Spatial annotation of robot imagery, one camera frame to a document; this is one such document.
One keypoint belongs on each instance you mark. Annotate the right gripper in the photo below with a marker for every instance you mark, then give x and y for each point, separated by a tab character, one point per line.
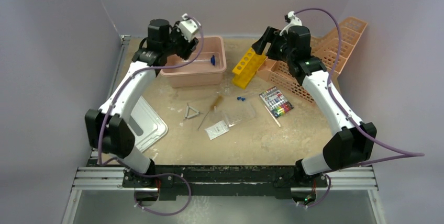
272	36

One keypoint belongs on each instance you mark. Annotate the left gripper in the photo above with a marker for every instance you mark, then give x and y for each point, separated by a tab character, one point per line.
188	46

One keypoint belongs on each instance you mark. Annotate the brown test tube brush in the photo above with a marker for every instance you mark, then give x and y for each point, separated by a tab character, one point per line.
212	107

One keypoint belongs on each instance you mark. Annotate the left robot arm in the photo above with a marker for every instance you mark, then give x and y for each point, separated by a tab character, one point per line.
166	46

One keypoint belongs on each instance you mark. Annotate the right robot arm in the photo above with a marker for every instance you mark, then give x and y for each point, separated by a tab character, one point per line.
350	143

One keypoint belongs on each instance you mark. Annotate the pink plastic bin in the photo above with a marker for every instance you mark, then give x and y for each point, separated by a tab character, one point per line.
200	75

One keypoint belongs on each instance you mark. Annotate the yellow test tube rack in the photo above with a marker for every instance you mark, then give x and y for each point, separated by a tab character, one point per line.
246	68

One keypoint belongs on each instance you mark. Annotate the pink plastic desk organizer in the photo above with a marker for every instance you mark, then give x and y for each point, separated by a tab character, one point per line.
325	48

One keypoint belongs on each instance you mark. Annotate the marker pen pack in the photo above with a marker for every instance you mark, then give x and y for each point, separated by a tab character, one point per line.
276	102

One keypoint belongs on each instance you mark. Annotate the clear glass beaker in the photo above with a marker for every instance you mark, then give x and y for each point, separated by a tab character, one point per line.
226	91

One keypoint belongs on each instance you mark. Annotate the clear well plate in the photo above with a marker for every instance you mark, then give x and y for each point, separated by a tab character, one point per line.
241	111

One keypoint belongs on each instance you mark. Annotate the white bin lid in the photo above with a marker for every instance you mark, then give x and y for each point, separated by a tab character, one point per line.
147	125

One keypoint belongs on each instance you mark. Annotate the glass stirring rod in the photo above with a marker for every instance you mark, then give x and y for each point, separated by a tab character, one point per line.
273	117

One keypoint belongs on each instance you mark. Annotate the small white plastic bag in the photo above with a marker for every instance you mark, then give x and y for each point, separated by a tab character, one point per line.
217	130

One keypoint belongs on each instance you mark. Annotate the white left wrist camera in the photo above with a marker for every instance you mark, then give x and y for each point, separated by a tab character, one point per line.
189	27

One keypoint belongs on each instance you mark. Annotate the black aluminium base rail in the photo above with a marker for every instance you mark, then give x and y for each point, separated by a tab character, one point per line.
278	181

